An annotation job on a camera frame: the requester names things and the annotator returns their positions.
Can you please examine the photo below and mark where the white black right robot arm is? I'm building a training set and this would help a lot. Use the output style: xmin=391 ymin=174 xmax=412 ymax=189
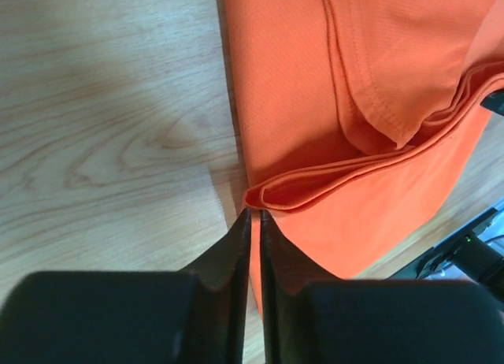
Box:
xmin=391 ymin=201 xmax=503 ymax=302

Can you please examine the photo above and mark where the orange t shirt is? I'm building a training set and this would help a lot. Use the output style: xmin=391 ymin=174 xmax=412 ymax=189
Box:
xmin=214 ymin=0 xmax=504 ymax=321

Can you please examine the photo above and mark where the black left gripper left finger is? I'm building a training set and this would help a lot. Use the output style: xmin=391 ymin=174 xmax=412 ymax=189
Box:
xmin=1 ymin=210 xmax=251 ymax=363

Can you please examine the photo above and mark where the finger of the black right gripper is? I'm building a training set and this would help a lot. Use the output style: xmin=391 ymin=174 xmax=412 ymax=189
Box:
xmin=480 ymin=90 xmax=504 ymax=116

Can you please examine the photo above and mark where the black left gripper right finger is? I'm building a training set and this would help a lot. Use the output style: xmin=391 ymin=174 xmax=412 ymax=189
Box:
xmin=260 ymin=212 xmax=503 ymax=363

